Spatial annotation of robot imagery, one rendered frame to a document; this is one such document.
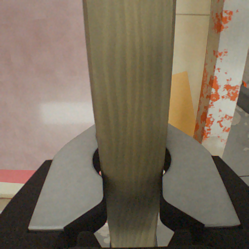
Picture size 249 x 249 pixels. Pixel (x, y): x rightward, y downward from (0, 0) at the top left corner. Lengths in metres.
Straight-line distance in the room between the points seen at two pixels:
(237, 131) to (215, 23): 1.44
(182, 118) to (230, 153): 1.49
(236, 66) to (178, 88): 0.08
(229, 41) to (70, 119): 0.24
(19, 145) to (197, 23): 0.33
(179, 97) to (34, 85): 0.21
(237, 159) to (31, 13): 1.77
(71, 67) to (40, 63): 0.04
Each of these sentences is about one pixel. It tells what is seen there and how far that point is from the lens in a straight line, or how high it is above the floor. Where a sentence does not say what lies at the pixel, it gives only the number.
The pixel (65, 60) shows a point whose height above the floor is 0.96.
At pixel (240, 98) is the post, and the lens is 0.56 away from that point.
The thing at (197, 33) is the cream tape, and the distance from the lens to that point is 0.27.
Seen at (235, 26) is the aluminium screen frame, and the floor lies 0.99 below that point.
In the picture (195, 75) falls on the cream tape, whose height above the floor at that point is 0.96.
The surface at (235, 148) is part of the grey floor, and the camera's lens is 1.76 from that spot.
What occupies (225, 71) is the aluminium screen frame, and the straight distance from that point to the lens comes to 0.25.
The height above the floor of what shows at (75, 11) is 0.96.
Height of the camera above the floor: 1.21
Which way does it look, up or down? 61 degrees down
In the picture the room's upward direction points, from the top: 179 degrees counter-clockwise
